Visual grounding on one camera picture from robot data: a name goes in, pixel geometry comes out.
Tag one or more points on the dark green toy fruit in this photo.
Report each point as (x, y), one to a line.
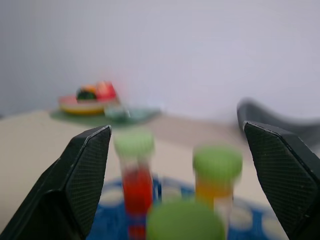
(86, 95)

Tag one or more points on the dark grey curved object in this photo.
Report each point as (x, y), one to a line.
(275, 120)

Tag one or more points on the near tube green cap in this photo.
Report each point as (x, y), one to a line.
(185, 222)

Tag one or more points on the blue test tube rack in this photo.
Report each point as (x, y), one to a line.
(112, 212)

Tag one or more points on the small teal glass bowl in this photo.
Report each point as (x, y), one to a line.
(117, 112)

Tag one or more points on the red toy fruit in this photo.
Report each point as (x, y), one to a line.
(106, 91)

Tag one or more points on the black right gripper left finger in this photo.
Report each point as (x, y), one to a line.
(82, 180)

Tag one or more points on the red liquid test tube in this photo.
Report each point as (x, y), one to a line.
(137, 185)

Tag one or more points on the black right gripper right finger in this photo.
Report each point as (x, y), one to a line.
(282, 175)

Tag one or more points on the green plate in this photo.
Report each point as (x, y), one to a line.
(100, 116)

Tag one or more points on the yellow liquid test tube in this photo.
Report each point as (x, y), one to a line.
(216, 175)

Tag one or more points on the yellow rimmed fruit bowl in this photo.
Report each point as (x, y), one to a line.
(80, 106)

